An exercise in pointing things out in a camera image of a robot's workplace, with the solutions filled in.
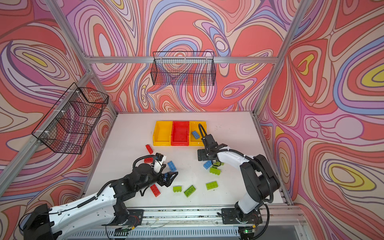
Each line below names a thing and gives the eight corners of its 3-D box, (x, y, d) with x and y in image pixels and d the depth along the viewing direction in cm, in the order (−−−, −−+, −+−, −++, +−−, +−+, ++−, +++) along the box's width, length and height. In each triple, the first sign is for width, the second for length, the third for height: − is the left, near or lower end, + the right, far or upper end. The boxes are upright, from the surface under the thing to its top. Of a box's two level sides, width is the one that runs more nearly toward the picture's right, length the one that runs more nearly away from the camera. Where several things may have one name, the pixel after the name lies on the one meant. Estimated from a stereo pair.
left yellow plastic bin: (153, 146, 101) (151, 141, 96) (157, 127, 112) (155, 121, 107) (171, 146, 101) (170, 141, 96) (173, 127, 112) (172, 121, 107)
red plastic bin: (171, 146, 102) (170, 140, 96) (173, 127, 112) (172, 121, 107) (189, 146, 102) (188, 140, 96) (189, 127, 112) (189, 121, 107)
